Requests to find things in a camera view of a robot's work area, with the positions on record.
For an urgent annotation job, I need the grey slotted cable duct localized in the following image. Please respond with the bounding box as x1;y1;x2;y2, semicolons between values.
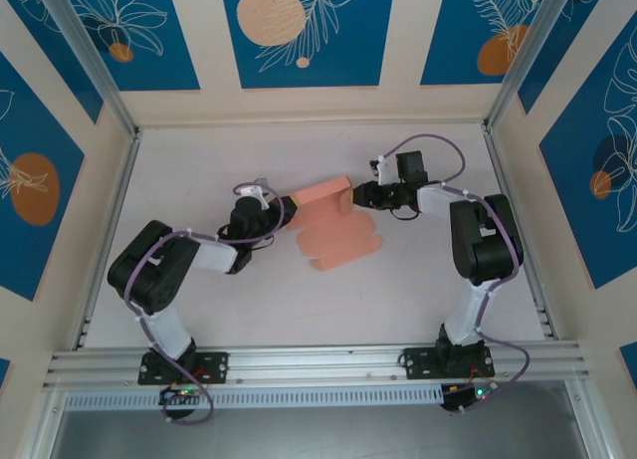
62;384;447;411

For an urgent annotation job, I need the aluminium mounting rail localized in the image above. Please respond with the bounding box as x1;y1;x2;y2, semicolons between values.
42;342;591;390

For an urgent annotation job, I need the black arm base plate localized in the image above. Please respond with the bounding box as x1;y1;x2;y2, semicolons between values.
137;350;230;385
401;346;497;380

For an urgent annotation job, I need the pink paper box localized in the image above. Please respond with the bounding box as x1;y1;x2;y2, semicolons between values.
287;174;383;274

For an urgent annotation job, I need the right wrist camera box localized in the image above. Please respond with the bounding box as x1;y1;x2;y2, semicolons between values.
368;153;395;187

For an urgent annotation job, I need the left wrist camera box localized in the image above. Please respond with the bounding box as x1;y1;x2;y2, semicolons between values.
233;178;273;212

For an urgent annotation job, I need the aluminium frame post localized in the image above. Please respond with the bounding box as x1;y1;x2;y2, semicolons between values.
17;378;69;459
34;0;141;136
564;376;618;459
485;0;583;131

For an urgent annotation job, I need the controller board with lights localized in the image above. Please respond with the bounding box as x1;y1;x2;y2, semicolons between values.
441;381;499;413
158;384;206;408

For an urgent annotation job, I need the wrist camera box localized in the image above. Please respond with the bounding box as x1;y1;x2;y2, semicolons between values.
368;153;395;187
233;178;273;212

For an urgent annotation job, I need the aluminium side rail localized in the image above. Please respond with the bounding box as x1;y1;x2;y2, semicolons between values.
482;124;561;341
72;127;143;350

